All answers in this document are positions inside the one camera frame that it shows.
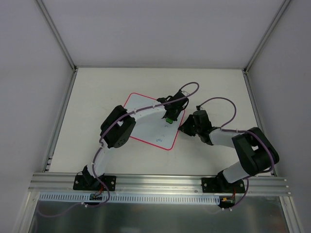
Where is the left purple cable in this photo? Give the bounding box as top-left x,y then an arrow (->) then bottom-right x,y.
36,82 -> 200,218

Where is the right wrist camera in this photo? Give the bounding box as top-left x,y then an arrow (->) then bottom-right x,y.
192,110 -> 212,128

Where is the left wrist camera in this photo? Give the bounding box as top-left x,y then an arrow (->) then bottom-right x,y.
170,90 -> 189,109

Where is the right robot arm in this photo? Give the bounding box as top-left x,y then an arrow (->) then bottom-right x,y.
178,111 -> 279,193

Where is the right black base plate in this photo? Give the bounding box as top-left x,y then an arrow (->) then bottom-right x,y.
201,177 -> 246,194

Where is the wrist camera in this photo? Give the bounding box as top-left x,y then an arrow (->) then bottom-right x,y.
170,90 -> 189,109
192,110 -> 212,128

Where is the pink framed whiteboard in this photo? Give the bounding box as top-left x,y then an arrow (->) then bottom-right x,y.
124,93 -> 185,150

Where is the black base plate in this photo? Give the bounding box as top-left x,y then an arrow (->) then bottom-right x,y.
201,177 -> 246,194
73,174 -> 117,192

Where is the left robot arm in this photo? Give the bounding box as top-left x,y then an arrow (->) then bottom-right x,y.
82,104 -> 185,190

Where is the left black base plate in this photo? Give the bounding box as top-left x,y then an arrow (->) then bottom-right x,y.
73,174 -> 117,192

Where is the aluminium mounting rail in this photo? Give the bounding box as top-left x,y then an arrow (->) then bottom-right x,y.
28,172 -> 292,197

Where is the right aluminium frame post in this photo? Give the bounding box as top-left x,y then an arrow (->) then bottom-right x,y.
243,0 -> 292,74

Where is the white slotted cable duct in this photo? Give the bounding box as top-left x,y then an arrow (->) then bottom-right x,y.
38,192 -> 220,205

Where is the green whiteboard eraser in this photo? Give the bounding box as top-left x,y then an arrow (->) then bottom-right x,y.
166,117 -> 173,124

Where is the left aluminium frame post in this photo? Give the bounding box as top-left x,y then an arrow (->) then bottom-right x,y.
35,0 -> 76,71

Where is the aluminium frame post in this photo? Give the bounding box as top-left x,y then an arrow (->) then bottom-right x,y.
243,0 -> 292,74
35,0 -> 76,71

